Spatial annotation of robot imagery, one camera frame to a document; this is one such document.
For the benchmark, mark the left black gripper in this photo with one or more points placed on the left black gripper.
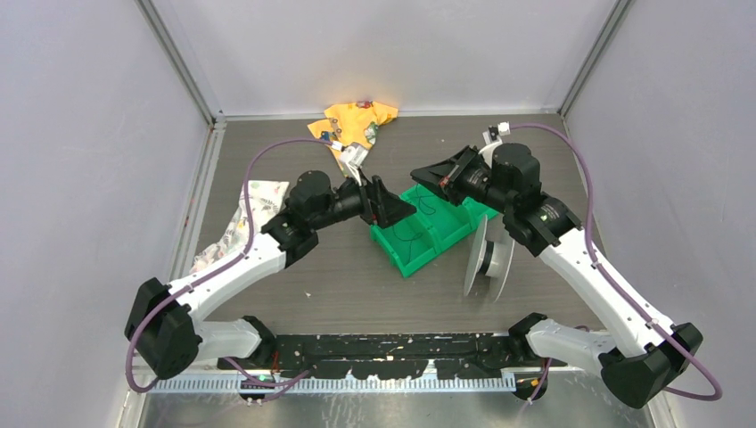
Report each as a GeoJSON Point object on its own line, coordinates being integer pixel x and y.
{"type": "Point", "coordinates": [379, 206]}

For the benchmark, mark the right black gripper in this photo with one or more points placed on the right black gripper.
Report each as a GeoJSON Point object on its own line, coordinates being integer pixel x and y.
{"type": "Point", "coordinates": [441, 174]}

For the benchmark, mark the clear plastic cable spool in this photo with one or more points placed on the clear plastic cable spool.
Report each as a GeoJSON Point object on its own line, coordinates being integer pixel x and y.
{"type": "Point", "coordinates": [489, 258]}

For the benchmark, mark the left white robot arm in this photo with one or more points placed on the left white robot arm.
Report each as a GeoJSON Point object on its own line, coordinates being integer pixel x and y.
{"type": "Point", "coordinates": [168, 326]}

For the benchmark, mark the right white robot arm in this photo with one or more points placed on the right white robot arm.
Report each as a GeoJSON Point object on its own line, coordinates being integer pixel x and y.
{"type": "Point", "coordinates": [641, 351]}

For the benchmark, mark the green three-compartment bin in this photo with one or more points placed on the green three-compartment bin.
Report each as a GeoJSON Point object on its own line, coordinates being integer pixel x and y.
{"type": "Point", "coordinates": [435, 228]}

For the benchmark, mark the yellow printed cloth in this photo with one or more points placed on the yellow printed cloth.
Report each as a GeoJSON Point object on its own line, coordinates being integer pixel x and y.
{"type": "Point", "coordinates": [353, 123]}

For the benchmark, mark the white floral cloth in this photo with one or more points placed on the white floral cloth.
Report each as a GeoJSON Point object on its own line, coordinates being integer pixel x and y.
{"type": "Point", "coordinates": [263, 200]}

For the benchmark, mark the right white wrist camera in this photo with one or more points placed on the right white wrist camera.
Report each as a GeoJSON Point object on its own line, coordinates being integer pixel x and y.
{"type": "Point", "coordinates": [493, 138]}

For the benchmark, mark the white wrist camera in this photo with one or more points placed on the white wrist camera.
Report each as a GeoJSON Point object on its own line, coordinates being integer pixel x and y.
{"type": "Point", "coordinates": [349, 157]}
{"type": "Point", "coordinates": [493, 138]}

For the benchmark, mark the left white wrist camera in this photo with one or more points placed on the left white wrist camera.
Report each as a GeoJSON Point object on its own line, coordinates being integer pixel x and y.
{"type": "Point", "coordinates": [349, 157]}

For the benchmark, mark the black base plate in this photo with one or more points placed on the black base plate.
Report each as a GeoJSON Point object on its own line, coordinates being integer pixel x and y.
{"type": "Point", "coordinates": [389, 356]}

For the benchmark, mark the slotted metal rail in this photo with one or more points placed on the slotted metal rail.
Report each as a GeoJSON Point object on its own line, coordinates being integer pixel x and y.
{"type": "Point", "coordinates": [430, 382]}

